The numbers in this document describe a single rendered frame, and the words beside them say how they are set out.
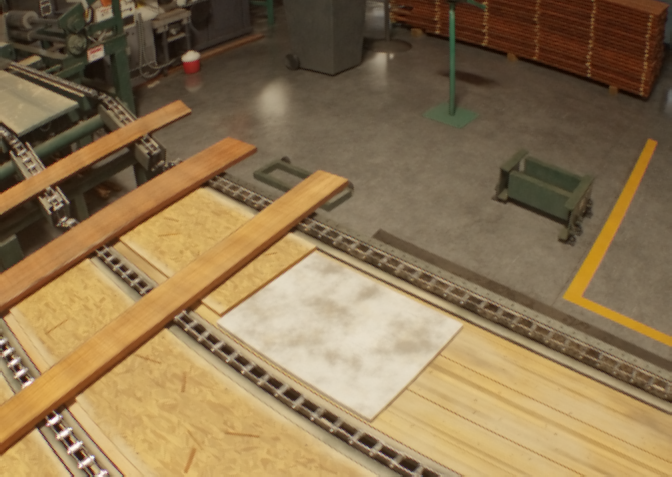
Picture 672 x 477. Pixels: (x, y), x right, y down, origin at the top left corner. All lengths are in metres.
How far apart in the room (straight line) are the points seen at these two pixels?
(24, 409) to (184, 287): 0.74
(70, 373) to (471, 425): 1.18
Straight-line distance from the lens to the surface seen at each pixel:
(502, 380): 1.68
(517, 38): 6.90
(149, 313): 1.87
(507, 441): 1.55
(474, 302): 1.89
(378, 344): 1.72
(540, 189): 3.75
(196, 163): 2.64
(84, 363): 1.78
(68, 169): 2.82
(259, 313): 1.85
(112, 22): 5.23
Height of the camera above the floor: 2.08
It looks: 34 degrees down
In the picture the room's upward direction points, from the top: 3 degrees counter-clockwise
